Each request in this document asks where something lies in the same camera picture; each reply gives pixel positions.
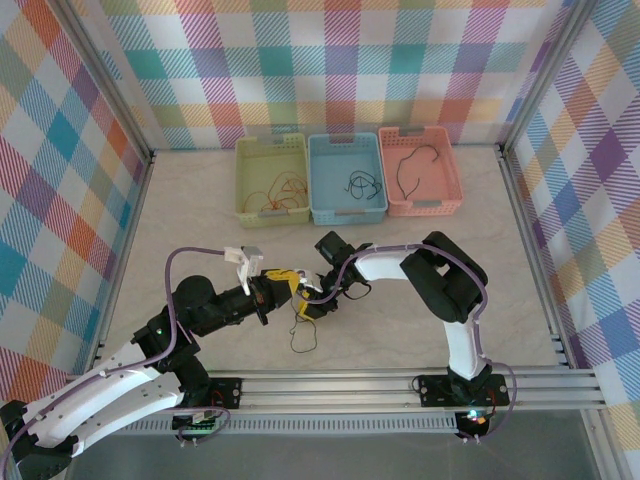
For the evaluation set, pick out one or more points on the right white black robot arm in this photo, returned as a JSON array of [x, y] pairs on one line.
[[450, 285]]

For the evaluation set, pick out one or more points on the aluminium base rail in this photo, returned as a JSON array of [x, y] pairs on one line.
[[325, 392]]

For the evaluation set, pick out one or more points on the aluminium side rail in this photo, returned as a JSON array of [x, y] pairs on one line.
[[525, 240], [125, 225]]

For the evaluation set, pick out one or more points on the small lit controller board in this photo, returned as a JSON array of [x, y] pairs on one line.
[[472, 417]]

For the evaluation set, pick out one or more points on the green plastic basket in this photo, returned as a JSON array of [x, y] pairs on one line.
[[272, 160]]

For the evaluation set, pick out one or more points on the green terminal controller board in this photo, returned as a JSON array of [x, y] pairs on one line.
[[197, 425]]

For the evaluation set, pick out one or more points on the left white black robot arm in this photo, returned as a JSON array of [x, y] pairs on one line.
[[110, 395]]

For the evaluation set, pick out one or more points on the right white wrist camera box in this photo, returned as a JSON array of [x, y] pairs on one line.
[[307, 280]]

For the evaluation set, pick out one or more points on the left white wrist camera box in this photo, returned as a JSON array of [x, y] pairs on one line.
[[250, 255]]

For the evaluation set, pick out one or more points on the pink plastic basket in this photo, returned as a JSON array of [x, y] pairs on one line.
[[425, 175]]

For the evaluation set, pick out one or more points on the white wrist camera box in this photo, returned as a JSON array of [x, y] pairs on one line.
[[250, 255], [307, 280]]

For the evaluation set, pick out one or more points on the blue plastic basket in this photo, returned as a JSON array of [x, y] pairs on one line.
[[330, 165]]

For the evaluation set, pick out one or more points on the aluminium upright post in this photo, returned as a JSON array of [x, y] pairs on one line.
[[107, 82], [545, 75]]

